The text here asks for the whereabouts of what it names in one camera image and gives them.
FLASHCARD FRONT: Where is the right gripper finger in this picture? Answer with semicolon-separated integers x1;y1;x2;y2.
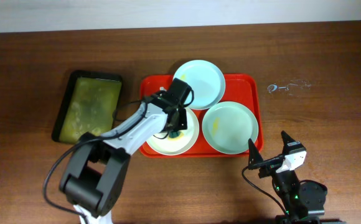
281;131;298;145
248;139;263;166

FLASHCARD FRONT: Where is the green and yellow sponge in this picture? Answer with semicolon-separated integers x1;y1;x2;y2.
168;131;184;139

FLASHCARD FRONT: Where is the light blue plate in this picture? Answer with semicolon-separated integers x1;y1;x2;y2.
173;60;226;110

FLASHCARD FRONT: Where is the white plate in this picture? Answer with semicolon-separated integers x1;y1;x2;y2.
146;108;199;156

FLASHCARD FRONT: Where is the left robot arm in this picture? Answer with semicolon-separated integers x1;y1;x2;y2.
59;78;194;223

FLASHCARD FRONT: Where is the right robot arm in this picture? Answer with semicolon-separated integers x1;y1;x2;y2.
242;131;327;223

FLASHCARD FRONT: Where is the black tray with yellow liquid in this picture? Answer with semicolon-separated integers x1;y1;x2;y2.
51;70;123;144

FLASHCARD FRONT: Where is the light green plate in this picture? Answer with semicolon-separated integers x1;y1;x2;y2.
202;101;260;155

